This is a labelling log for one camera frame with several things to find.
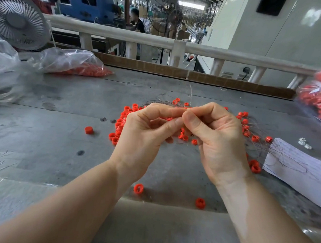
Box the person's left forearm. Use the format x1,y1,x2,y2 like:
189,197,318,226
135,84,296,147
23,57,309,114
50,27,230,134
0,153,134,243

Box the black pedestal fan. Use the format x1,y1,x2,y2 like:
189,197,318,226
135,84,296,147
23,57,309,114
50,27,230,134
163,6,186,67

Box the large grey machine cabinet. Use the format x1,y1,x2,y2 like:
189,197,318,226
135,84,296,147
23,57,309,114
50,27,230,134
197,0,321,90

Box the pile of red plastic rings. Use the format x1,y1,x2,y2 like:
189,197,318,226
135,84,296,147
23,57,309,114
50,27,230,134
106,94,276,175

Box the white paper sheet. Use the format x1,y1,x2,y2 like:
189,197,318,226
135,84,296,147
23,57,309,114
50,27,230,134
260,137,321,211

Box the blue industrial machine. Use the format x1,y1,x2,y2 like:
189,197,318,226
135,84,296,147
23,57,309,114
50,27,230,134
57,0,118,25

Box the crumpled clear plastic bag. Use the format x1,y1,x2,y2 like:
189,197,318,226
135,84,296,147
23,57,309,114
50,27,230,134
0,34,33,104

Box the bundle of thin metal wires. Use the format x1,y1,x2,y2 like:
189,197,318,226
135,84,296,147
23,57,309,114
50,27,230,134
141,80,228,157

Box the brown wooden board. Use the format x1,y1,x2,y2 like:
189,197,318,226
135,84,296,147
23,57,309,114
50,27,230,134
42,41,298,100

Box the person's right hand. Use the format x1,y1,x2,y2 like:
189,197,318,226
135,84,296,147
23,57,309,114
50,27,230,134
177,100,255,188

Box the white metal railing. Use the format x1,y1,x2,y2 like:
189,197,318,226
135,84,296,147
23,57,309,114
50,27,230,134
40,13,321,91

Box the clear bag with red pieces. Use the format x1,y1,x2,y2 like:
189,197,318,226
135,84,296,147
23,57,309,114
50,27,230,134
28,45,114,78

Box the person's left hand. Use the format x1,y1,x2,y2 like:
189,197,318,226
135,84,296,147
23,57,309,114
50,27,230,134
108,100,187,184

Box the person's right forearm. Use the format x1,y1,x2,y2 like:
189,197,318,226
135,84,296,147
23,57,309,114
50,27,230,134
215,172,321,243

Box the white desk fan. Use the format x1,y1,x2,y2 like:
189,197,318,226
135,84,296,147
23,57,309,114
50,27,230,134
0,0,54,52

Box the large clear bag red pieces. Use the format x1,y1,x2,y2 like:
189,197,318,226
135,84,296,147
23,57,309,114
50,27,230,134
293,50,321,128

